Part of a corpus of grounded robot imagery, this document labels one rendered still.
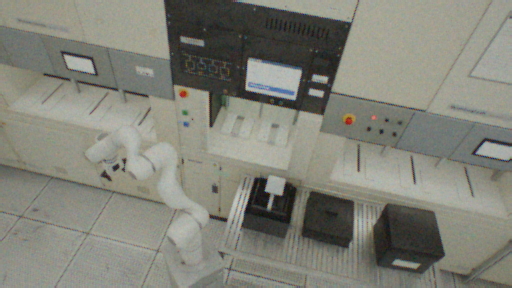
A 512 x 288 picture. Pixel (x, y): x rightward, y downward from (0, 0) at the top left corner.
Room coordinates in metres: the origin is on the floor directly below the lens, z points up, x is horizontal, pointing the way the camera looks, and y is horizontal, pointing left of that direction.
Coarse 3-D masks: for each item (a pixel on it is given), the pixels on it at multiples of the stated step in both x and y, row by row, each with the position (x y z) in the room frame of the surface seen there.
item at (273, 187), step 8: (264, 176) 1.30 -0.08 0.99; (272, 176) 1.23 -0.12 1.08; (264, 184) 1.28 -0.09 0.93; (272, 184) 1.18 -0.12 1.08; (280, 184) 1.18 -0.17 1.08; (288, 184) 1.27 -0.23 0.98; (256, 192) 1.21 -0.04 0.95; (264, 192) 1.28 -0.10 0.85; (272, 192) 1.12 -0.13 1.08; (280, 192) 1.13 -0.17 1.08; (288, 192) 1.26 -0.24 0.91; (264, 200) 1.25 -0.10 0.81; (272, 200) 1.12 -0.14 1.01; (280, 200) 1.25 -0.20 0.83; (288, 200) 1.20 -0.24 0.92; (256, 208) 1.08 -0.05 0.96; (264, 208) 1.07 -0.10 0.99; (272, 208) 1.22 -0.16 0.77; (264, 216) 1.08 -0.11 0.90; (272, 216) 1.07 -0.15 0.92; (280, 216) 1.06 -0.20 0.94
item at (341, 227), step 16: (320, 192) 1.33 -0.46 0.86; (320, 208) 1.21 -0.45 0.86; (336, 208) 1.22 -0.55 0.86; (352, 208) 1.24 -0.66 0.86; (304, 224) 1.12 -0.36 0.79; (320, 224) 1.09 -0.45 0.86; (336, 224) 1.11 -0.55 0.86; (352, 224) 1.12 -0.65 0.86; (320, 240) 1.04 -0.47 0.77; (336, 240) 1.03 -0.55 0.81
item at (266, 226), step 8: (256, 184) 1.33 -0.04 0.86; (248, 200) 1.16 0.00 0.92; (256, 200) 1.27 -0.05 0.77; (248, 208) 1.20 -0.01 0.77; (288, 208) 1.24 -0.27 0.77; (248, 216) 1.06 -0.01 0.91; (256, 216) 1.05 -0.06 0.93; (288, 216) 1.18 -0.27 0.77; (248, 224) 1.06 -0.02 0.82; (256, 224) 1.05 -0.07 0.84; (264, 224) 1.04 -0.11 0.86; (272, 224) 1.04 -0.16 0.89; (280, 224) 1.03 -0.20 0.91; (288, 224) 1.03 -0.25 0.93; (264, 232) 1.04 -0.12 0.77; (272, 232) 1.03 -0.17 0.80; (280, 232) 1.03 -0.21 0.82
